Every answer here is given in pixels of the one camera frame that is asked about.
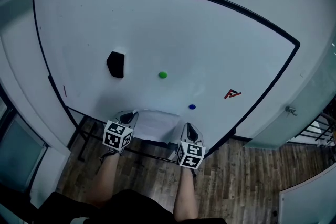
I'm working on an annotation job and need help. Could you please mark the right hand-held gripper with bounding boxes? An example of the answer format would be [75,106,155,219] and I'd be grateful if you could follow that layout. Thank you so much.
[176,122,206,170]

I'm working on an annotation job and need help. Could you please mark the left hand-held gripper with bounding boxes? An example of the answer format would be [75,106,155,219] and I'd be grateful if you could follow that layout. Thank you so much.
[102,110,140,156]

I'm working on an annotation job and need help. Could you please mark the white sheet of paper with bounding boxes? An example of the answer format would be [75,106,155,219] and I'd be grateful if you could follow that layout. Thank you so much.
[133,109,182,144]

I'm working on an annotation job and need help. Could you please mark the white whiteboard with black frame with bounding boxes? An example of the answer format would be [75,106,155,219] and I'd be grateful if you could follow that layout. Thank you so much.
[31,0,301,158]

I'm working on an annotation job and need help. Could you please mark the person's left forearm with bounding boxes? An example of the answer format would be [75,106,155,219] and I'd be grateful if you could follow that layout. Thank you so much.
[89,148,124,209]

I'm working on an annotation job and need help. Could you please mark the person's right forearm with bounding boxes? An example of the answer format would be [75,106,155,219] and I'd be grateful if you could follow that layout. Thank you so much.
[173,166,199,221]

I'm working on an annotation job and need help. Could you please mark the black whiteboard eraser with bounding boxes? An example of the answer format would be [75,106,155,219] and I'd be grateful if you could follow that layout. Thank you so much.
[106,47,127,79]

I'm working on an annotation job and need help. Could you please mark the person's black clothing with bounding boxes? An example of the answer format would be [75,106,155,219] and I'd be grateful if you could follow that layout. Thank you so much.
[34,188,227,224]

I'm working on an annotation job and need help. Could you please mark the metal door lock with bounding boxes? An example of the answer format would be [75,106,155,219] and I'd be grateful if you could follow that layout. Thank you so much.
[285,105,298,117]

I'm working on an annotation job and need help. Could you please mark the frosted glass window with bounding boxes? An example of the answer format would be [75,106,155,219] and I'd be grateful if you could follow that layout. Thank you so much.
[0,97,48,192]

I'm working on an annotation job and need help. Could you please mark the black metal railing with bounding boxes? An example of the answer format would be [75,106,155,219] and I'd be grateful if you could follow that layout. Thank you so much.
[293,104,336,151]

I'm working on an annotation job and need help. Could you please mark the white cabinet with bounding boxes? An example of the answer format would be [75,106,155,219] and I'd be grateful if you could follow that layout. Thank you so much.
[278,165,336,224]

